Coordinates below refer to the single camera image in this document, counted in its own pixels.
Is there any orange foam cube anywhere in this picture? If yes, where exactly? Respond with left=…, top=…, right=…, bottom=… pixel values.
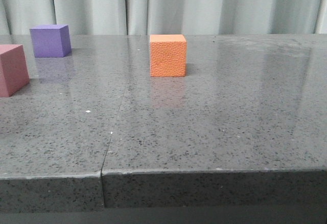
left=150, top=34, right=187, bottom=77

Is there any grey-green curtain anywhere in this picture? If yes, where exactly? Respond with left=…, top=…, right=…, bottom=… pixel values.
left=1, top=0, right=326, bottom=35

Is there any purple foam cube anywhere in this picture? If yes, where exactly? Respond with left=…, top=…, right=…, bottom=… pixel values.
left=30, top=24, right=72, bottom=58

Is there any pink foam cube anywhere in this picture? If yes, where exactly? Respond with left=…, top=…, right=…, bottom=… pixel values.
left=1, top=44, right=30, bottom=97

